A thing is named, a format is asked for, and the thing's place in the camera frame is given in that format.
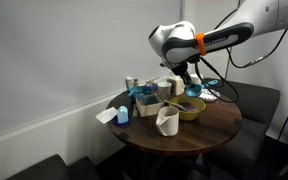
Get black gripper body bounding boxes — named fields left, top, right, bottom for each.
left=172, top=62, right=191, bottom=84

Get blue plastic scoop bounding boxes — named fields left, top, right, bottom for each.
left=185, top=80, right=218, bottom=97

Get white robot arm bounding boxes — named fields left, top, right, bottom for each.
left=148, top=0, right=288, bottom=84

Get patterned paper cup back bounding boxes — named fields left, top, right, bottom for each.
left=190, top=74, right=202, bottom=84

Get patterned paper cup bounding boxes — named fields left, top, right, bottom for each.
left=190, top=74, right=202, bottom=84
left=158, top=82, right=172, bottom=100

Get patterned paper cup front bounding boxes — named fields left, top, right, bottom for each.
left=158, top=82, right=172, bottom=100

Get white spoon in bowl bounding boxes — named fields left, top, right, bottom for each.
left=163, top=100, right=187, bottom=111

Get colourful beads in bowl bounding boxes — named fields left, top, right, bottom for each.
left=181, top=102, right=199, bottom=112

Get yellow-green bowl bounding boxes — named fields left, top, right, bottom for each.
left=170, top=96, right=206, bottom=121

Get glass jar with powder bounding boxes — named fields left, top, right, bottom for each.
left=167, top=76, right=185, bottom=96

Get blue measuring cups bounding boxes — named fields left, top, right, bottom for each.
left=127, top=86, right=157, bottom=105

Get beige square box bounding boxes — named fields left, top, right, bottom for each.
left=136, top=94, right=164, bottom=117

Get small spice jar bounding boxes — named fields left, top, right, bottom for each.
left=125, top=77, right=134, bottom=89

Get round wooden table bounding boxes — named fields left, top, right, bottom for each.
left=107, top=95, right=242, bottom=156

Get beige ceramic mug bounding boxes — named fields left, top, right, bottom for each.
left=156, top=106, right=179, bottom=136

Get blue house-shaped container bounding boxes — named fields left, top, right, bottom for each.
left=117, top=106, right=128, bottom=123

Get dark blue lid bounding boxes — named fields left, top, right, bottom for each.
left=112, top=115, right=132, bottom=127

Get white paper napkin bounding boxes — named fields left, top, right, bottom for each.
left=95, top=107, right=117, bottom=124

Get dark grey chair right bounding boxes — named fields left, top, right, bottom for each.
left=203, top=81, right=280, bottom=180

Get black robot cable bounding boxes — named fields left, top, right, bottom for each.
left=194, top=28, right=288, bottom=104

